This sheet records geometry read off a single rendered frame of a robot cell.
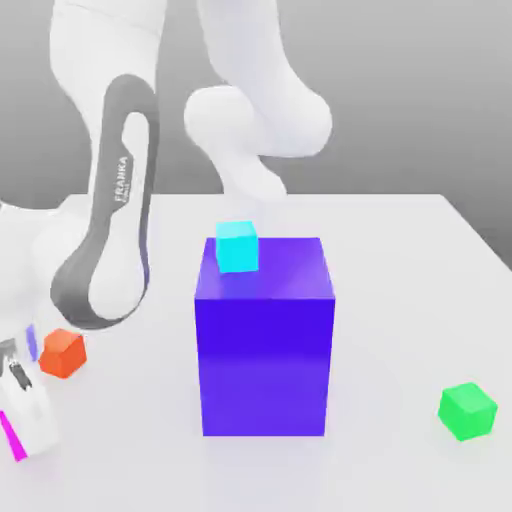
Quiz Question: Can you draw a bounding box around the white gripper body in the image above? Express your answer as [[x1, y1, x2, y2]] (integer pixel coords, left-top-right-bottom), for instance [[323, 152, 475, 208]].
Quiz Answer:
[[0, 377, 62, 459]]

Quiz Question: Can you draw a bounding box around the small magenta cube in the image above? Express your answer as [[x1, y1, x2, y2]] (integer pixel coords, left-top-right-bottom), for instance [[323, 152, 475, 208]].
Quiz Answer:
[[0, 410, 29, 463]]

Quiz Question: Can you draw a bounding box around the small orange cube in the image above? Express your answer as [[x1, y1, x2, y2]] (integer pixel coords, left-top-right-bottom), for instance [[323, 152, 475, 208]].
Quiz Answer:
[[38, 328, 88, 380]]

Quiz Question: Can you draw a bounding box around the small cyan cube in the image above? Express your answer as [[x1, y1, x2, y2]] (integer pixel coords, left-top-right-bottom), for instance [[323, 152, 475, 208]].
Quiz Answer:
[[215, 220, 260, 275]]

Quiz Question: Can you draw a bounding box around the small green cube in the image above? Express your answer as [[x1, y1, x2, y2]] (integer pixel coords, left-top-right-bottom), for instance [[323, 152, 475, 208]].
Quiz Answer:
[[436, 381, 500, 443]]

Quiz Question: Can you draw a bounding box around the large blue-violet box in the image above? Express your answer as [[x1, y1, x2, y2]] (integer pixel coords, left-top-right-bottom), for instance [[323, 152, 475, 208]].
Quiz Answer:
[[193, 236, 337, 438]]

